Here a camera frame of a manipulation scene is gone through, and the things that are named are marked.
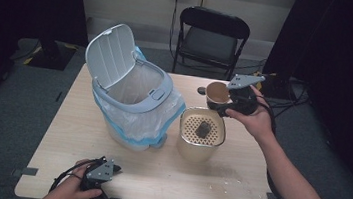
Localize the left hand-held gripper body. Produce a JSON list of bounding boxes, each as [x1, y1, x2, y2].
[[79, 153, 118, 199]]

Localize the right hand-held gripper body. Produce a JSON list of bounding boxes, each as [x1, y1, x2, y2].
[[222, 71, 267, 119]]

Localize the brown cup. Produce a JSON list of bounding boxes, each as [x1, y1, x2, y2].
[[203, 80, 235, 108]]

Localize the beige container with strainer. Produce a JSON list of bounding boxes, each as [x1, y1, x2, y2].
[[174, 104, 230, 167]]

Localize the person's right hand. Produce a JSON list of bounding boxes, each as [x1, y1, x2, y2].
[[222, 83, 281, 144]]

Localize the person's left hand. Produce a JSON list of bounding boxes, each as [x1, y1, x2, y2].
[[37, 153, 107, 199]]

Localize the dark wet tea clump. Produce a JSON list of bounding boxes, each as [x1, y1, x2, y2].
[[193, 120, 213, 141]]

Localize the small dark round object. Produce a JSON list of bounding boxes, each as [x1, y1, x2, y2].
[[196, 85, 208, 97]]

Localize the clear blue-trimmed trash bag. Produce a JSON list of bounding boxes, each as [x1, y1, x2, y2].
[[86, 40, 193, 152]]

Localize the black folding chair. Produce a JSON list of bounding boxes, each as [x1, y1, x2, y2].
[[170, 3, 254, 84]]

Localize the scattered white crumbs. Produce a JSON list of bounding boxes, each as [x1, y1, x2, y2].
[[206, 174, 265, 199]]

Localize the white flip-lid trash bin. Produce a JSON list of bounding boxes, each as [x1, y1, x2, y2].
[[74, 19, 182, 156]]

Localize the black stand base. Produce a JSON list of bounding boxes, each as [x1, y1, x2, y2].
[[26, 37, 78, 73]]

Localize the bundle of black floor cables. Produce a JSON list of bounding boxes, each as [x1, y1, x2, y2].
[[257, 70, 314, 114]]

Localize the black wall socket cable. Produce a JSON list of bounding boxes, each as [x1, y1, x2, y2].
[[166, 0, 185, 62]]

